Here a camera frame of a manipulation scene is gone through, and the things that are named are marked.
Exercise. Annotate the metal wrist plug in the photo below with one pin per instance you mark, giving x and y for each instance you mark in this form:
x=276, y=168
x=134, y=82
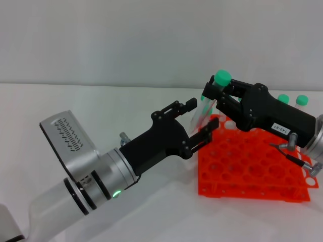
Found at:
x=124, y=138
x=292, y=141

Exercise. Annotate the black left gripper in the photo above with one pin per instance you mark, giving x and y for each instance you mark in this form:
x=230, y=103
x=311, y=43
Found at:
x=161, y=141

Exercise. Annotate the metal right wrist plug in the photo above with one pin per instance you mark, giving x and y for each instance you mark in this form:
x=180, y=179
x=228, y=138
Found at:
x=292, y=141

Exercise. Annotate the orange plastic test tube rack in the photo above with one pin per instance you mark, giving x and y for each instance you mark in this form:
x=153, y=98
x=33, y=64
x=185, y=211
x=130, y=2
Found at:
x=252, y=176

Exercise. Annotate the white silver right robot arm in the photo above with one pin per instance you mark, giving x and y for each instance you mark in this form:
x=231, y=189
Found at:
x=316, y=146

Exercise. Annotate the metal left wrist plug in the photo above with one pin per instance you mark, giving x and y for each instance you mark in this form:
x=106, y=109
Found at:
x=124, y=138

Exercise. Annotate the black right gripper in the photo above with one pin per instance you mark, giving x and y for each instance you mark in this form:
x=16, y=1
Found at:
x=267, y=113

